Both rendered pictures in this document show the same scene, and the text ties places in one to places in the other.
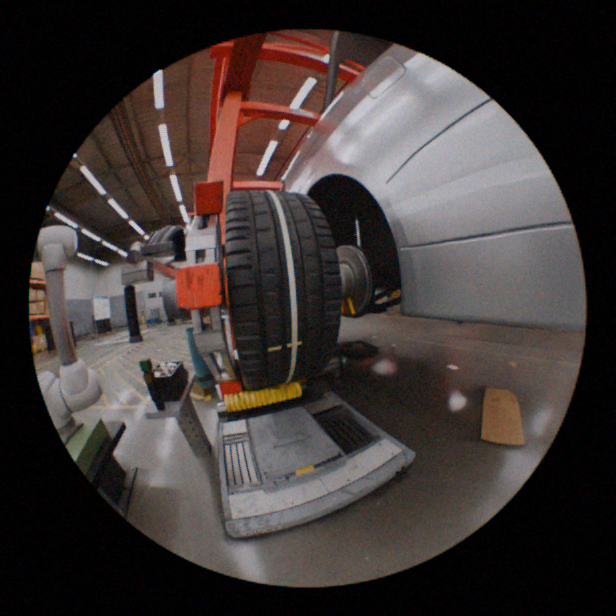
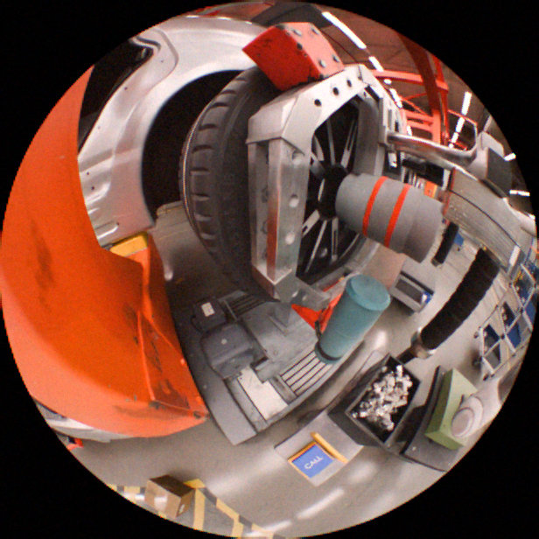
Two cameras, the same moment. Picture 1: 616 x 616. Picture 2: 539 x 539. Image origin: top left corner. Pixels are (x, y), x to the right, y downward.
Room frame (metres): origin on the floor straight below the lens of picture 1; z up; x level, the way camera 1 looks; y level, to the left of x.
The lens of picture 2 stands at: (0.86, 0.58, 0.91)
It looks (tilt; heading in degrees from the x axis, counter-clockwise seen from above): 38 degrees down; 256
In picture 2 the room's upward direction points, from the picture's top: 2 degrees clockwise
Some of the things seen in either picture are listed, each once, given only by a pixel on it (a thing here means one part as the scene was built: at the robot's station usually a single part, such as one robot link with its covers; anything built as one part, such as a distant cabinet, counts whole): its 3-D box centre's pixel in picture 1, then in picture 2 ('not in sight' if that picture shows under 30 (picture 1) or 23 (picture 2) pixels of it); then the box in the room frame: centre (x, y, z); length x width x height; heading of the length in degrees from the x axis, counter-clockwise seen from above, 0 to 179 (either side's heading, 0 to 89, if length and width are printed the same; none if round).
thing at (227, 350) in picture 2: not in sight; (218, 332); (1.00, 0.20, 0.26); 0.42 x 0.18 x 0.35; 113
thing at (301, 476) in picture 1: (287, 440); (281, 330); (0.68, 0.16, 0.13); 0.50 x 0.36 x 0.10; 23
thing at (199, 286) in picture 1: (201, 288); not in sight; (0.29, 0.18, 0.85); 0.09 x 0.08 x 0.07; 23
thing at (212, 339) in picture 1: (215, 293); (360, 201); (0.58, 0.31, 0.85); 0.54 x 0.07 x 0.54; 23
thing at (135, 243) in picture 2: not in sight; (130, 241); (1.27, 0.06, 0.71); 0.14 x 0.14 x 0.05; 23
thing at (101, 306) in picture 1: (102, 315); not in sight; (4.53, 8.94, 0.98); 1.50 x 0.50 x 1.95; 26
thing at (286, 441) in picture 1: (282, 416); (290, 306); (0.64, 0.15, 0.32); 0.40 x 0.30 x 0.28; 23
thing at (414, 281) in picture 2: not in sight; (412, 286); (-0.58, 0.16, 0.17); 0.43 x 0.36 x 0.34; 25
